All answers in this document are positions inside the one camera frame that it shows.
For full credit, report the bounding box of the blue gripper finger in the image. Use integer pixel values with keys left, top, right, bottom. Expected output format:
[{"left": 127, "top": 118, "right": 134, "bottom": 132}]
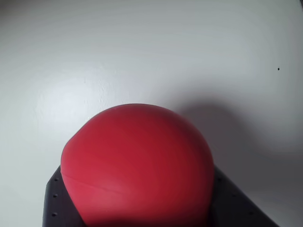
[
  {"left": 206, "top": 165, "right": 283, "bottom": 227},
  {"left": 42, "top": 165, "right": 87, "bottom": 227}
]

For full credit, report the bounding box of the red ball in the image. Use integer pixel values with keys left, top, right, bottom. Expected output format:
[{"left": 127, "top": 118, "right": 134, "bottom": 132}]
[{"left": 60, "top": 103, "right": 216, "bottom": 227}]

